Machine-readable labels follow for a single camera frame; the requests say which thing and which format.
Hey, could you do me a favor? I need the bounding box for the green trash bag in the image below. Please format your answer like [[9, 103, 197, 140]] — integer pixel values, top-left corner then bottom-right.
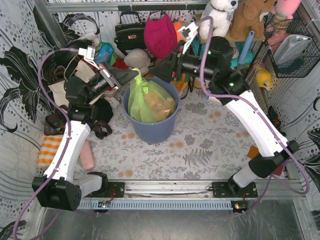
[[127, 68, 177, 124]]

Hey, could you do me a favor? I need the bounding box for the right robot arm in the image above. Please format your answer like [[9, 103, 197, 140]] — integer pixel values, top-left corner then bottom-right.
[[150, 36, 299, 195]]

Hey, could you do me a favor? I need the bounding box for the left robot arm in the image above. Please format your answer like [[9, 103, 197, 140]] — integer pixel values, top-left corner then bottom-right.
[[32, 63, 139, 211]]

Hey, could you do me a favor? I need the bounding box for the magenta hanging cloth bag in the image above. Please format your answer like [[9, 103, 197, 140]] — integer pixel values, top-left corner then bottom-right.
[[144, 13, 178, 59]]

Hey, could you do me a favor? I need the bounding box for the cream canvas tote bag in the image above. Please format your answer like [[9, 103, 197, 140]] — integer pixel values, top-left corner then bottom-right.
[[49, 60, 96, 106]]

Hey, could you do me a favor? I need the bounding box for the blue trash bin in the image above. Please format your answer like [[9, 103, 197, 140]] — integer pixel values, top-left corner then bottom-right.
[[122, 77, 181, 145]]

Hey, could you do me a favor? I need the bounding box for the brown patterned bag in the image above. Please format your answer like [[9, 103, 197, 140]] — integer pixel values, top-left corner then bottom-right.
[[44, 109, 113, 140]]

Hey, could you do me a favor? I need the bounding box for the red cloth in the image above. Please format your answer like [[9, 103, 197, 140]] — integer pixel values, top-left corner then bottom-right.
[[112, 58, 129, 70]]

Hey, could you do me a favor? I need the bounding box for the white fluffy plush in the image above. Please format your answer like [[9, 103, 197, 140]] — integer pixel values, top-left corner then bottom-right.
[[124, 48, 151, 77]]

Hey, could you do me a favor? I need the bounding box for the teal cloth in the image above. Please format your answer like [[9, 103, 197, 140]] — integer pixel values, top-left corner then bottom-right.
[[191, 37, 255, 68]]

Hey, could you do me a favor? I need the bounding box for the small white cloud plush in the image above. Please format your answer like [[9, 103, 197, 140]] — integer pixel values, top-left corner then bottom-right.
[[104, 94, 124, 110]]

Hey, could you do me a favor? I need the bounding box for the orange plush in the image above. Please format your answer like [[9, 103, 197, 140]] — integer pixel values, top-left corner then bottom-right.
[[173, 21, 184, 43]]

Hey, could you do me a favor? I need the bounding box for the black cloth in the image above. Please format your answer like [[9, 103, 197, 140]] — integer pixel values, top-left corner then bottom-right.
[[94, 98, 114, 123]]

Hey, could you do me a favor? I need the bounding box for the black handbag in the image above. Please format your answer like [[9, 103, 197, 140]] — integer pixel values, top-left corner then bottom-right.
[[114, 11, 147, 56]]

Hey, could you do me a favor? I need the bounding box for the white grey dog plush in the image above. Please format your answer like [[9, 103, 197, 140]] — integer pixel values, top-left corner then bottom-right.
[[201, 0, 239, 37]]

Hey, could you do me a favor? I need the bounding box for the brown teddy bear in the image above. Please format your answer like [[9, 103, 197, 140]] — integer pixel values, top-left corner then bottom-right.
[[230, 0, 278, 40]]

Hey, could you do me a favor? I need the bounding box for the pink foam roll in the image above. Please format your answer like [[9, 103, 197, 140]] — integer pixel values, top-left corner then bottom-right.
[[79, 140, 95, 171]]

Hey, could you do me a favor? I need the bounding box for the wooden shelf rack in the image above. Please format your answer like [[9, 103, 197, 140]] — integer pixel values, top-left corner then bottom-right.
[[187, 13, 268, 93]]

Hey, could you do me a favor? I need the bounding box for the yellow duck plush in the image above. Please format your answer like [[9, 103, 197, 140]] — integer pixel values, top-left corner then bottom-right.
[[253, 61, 272, 91]]

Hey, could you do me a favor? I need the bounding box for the orange white striped cloth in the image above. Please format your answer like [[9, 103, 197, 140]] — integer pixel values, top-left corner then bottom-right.
[[37, 135, 63, 168]]

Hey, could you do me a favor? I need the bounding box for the silver pouch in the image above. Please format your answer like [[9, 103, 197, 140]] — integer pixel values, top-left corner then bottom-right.
[[273, 34, 313, 65]]

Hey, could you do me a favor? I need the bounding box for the pink plush doll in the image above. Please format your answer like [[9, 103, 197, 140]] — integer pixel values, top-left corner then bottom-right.
[[271, 0, 301, 25]]

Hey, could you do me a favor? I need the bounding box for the purple orange sock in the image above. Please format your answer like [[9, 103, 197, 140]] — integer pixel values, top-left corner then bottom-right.
[[247, 145, 284, 176]]

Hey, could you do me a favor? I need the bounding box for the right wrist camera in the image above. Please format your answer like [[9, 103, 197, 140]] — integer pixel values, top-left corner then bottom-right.
[[178, 21, 200, 55]]

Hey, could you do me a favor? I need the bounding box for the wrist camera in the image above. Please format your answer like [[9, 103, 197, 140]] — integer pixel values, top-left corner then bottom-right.
[[78, 45, 100, 71], [178, 21, 200, 55]]

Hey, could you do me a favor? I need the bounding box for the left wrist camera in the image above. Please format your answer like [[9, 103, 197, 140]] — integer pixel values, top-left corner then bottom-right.
[[78, 45, 100, 71]]

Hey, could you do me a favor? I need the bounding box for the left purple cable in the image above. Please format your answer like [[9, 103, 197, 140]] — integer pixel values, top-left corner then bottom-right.
[[11, 47, 101, 240]]

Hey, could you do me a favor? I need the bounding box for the black wire basket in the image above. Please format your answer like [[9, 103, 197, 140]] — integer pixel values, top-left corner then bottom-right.
[[264, 12, 320, 78]]

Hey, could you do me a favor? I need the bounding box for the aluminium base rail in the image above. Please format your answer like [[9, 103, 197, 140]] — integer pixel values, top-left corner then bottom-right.
[[37, 178, 307, 210]]

